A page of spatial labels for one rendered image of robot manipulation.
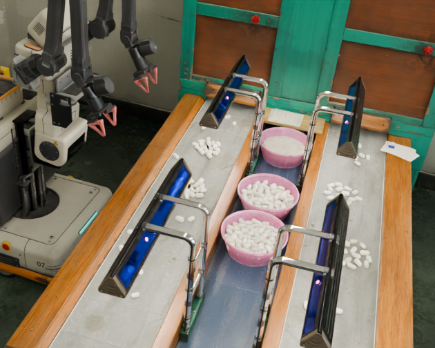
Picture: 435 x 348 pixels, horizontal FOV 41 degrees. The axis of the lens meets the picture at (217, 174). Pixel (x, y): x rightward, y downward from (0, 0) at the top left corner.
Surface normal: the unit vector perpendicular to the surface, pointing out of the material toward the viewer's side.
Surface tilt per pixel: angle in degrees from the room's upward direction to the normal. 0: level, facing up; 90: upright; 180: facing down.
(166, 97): 90
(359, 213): 0
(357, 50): 90
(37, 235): 0
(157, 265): 0
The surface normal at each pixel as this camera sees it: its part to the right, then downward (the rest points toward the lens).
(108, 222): 0.08, -0.82
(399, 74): -0.26, 0.54
